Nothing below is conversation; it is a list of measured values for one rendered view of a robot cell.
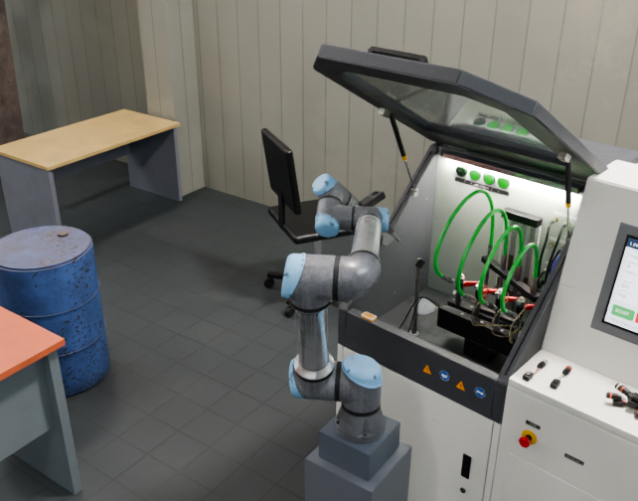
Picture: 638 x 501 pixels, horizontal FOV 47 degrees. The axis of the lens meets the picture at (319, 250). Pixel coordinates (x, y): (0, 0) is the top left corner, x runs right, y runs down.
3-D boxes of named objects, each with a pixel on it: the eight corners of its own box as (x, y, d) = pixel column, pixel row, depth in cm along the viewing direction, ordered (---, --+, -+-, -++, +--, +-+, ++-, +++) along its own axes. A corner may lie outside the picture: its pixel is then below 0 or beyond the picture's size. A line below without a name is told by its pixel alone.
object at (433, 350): (345, 347, 281) (346, 311, 273) (353, 342, 284) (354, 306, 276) (490, 419, 244) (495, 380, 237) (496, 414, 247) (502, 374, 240)
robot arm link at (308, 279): (339, 411, 217) (337, 278, 180) (288, 406, 219) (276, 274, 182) (343, 377, 226) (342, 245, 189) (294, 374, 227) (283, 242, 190)
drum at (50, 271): (74, 334, 430) (53, 214, 396) (131, 366, 403) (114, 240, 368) (-7, 376, 394) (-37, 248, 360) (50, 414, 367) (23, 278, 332)
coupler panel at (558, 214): (536, 281, 274) (548, 204, 260) (540, 278, 276) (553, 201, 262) (569, 293, 266) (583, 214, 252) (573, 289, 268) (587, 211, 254)
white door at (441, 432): (338, 482, 312) (341, 347, 281) (341, 479, 314) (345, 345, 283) (471, 569, 274) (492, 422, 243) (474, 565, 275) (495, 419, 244)
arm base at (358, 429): (368, 450, 215) (369, 423, 210) (325, 429, 222) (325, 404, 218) (394, 422, 226) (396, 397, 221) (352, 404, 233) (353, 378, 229)
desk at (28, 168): (186, 200, 607) (180, 122, 577) (62, 255, 518) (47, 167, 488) (132, 183, 640) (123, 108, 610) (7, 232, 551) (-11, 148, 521)
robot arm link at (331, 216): (350, 224, 217) (353, 196, 223) (312, 222, 218) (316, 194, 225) (351, 241, 223) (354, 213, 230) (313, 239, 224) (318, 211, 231)
